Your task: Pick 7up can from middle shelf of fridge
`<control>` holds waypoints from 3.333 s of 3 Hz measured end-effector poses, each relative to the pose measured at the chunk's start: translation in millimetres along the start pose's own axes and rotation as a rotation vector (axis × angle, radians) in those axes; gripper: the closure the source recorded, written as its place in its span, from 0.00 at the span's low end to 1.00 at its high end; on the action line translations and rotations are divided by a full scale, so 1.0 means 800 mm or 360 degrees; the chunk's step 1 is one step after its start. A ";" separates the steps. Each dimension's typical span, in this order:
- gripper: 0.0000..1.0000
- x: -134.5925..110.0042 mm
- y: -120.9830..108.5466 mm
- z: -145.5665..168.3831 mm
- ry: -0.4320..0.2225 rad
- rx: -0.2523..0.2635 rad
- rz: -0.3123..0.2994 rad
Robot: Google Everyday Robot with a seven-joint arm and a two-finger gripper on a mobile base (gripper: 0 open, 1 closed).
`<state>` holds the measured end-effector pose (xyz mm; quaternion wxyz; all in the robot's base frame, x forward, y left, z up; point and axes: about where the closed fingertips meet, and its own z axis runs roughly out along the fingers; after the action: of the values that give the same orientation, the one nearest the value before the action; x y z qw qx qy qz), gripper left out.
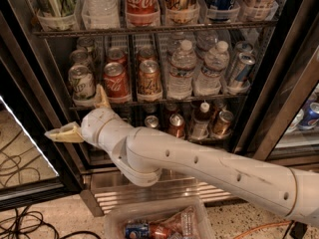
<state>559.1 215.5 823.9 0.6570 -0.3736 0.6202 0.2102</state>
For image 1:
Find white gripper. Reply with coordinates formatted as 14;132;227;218
45;84;119;146

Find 7up can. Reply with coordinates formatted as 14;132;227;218
77;37;98;59
69;65;96;101
70;49;93;68

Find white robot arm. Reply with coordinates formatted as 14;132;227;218
45;86;319;227

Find front red coca-cola can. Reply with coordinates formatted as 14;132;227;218
104;62;129;99

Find red coca-cola can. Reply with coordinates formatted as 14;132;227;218
104;62;129;99
107;47;128;66

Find bottom shelf pepsi can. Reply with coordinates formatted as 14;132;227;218
145;116;160;129

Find rear red coca-cola can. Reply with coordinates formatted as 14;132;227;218
107;47;128;66

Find front orange soda can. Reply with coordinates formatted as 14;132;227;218
138;60;161;95

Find orange soda can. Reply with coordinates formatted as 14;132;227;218
138;47;158;63
138;60;161;95

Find steel fridge base grille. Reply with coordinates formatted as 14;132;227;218
81;167;244;216

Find open glass fridge door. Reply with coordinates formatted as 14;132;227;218
0;58;83;211

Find rear orange soda can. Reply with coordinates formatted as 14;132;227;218
138;47;158;63

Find bottom shelf red can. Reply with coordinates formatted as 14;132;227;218
167;114;185;138

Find top shelf clear water bottle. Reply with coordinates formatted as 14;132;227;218
83;0;120;29

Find bottom shelf small brown bottle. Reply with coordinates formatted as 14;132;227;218
190;102;210;140

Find pepsi can in bin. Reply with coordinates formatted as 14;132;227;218
125;222;151;239

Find top shelf coca-cola bottle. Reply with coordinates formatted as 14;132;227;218
126;0;156;26

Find bottom shelf orange can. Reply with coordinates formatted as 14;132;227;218
211;111;234;137

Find shelf orange can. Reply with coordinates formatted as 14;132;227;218
211;111;234;137
164;0;197;24

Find top shelf orange can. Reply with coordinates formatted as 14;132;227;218
164;0;197;24

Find front slim silver blue can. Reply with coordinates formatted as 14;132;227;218
227;52;255;88

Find slim silver blue can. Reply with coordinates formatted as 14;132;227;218
227;52;255;88
232;41;253;60

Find rear slim silver blue can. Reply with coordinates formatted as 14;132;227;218
232;41;253;60

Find pepsi can behind right door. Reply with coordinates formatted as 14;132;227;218
298;102;319;130

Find front left water bottle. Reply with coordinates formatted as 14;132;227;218
168;40;197;100

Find rear left water bottle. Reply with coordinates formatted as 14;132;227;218
166;32;185;59

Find front right water bottle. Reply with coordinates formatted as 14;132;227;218
193;41;229;96

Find rear right water bottle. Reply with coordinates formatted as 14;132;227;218
195;30;218;59

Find clear plastic bin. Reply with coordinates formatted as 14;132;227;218
105;197;215;239

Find plastic bottle in bin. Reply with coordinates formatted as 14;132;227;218
150;206;200;239

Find black power plug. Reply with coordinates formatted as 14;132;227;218
289;222;308;239

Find black floor cables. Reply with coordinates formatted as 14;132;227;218
0;205;102;239

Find middle wire shelf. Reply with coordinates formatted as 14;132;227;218
69;94;248;111

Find wire shelf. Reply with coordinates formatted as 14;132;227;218
69;94;248;111
32;20;277;39

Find orange extension cable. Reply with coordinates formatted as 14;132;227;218
232;219;293;239

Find upper wire shelf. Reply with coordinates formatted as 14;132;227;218
32;20;277;39

